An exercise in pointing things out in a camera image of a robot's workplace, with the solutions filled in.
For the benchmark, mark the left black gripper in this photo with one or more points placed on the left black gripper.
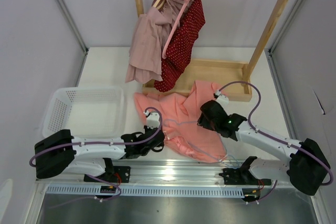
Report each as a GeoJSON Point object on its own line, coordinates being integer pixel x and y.
{"type": "Point", "coordinates": [160, 144]}

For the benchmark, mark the wooden clothes rack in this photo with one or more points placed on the wooden clothes rack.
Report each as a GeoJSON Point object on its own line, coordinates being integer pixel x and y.
{"type": "Point", "coordinates": [222, 71]}

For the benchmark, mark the white plastic basket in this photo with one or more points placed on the white plastic basket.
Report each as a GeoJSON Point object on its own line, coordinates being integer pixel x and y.
{"type": "Point", "coordinates": [92, 112]}

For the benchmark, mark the pink plastic hanger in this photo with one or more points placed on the pink plastic hanger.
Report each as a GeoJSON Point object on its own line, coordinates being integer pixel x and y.
{"type": "Point", "coordinates": [177, 22]}

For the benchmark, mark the salmon pink skirt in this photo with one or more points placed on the salmon pink skirt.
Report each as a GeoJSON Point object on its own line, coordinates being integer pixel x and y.
{"type": "Point", "coordinates": [180, 115]}

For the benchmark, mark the dusty pink dress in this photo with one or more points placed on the dusty pink dress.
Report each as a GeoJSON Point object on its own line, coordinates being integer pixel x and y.
{"type": "Point", "coordinates": [149, 38]}

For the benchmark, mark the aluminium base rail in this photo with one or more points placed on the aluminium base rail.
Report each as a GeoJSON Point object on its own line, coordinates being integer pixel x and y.
{"type": "Point", "coordinates": [146, 173]}

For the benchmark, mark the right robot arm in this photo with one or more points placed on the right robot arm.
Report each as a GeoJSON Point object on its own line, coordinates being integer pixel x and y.
{"type": "Point", "coordinates": [302, 164]}

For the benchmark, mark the red polka dot garment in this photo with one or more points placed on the red polka dot garment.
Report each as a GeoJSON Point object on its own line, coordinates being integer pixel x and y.
{"type": "Point", "coordinates": [179, 50]}

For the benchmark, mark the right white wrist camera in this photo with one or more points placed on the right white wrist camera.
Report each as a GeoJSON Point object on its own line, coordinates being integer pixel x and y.
{"type": "Point", "coordinates": [220, 98]}

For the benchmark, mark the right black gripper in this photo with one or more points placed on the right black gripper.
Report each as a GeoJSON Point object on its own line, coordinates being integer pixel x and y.
{"type": "Point", "coordinates": [202, 120]}

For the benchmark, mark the light blue plastic hanger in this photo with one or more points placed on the light blue plastic hanger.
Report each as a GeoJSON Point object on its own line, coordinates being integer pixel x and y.
{"type": "Point", "coordinates": [190, 140]}

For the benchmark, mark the white slotted cable duct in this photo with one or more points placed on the white slotted cable duct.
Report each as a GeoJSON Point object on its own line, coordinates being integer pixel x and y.
{"type": "Point", "coordinates": [162, 191]}

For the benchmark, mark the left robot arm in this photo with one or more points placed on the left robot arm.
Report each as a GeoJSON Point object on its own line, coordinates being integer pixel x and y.
{"type": "Point", "coordinates": [63, 153]}

